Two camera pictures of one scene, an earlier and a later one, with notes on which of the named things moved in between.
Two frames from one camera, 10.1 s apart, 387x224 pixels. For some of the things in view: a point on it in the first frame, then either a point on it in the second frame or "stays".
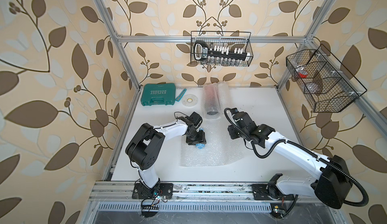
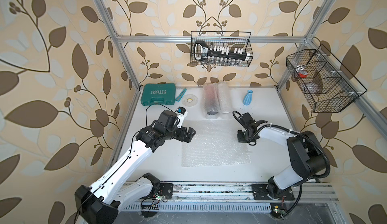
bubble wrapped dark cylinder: x=211 y=108 stays
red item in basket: x=302 y=75 stays
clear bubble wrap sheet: x=219 y=150 stays
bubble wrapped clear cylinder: x=222 y=95 stays
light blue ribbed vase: x=200 y=146 -> x=248 y=98
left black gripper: x=201 y=140 -> x=181 y=137
